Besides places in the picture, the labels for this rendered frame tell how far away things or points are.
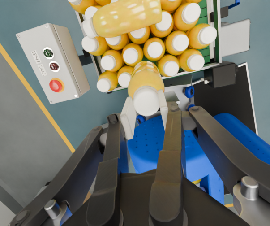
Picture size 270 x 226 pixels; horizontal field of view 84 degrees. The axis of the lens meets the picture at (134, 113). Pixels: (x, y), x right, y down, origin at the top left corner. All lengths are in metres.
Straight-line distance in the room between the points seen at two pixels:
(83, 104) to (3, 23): 1.02
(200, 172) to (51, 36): 0.50
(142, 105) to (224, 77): 0.40
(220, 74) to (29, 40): 0.56
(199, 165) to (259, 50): 1.50
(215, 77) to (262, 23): 1.26
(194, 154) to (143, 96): 0.23
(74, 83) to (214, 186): 0.48
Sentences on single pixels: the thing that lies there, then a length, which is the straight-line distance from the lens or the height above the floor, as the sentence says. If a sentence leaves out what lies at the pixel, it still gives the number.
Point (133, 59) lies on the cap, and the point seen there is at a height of 1.08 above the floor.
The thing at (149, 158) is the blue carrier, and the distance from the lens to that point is 0.41.
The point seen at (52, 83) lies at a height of 1.11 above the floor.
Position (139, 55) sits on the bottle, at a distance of 0.47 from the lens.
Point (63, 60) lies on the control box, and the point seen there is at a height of 1.10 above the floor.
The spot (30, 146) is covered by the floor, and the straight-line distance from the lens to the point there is 2.46.
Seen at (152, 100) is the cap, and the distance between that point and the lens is 0.22.
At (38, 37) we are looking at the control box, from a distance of 0.50.
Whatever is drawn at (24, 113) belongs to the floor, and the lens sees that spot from 2.21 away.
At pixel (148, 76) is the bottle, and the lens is 0.25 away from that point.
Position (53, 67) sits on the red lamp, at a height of 1.11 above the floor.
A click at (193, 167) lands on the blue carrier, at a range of 0.40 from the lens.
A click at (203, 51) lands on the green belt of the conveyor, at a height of 0.90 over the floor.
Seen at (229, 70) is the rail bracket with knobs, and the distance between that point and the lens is 0.58.
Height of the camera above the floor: 1.51
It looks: 66 degrees down
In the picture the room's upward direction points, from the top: 169 degrees counter-clockwise
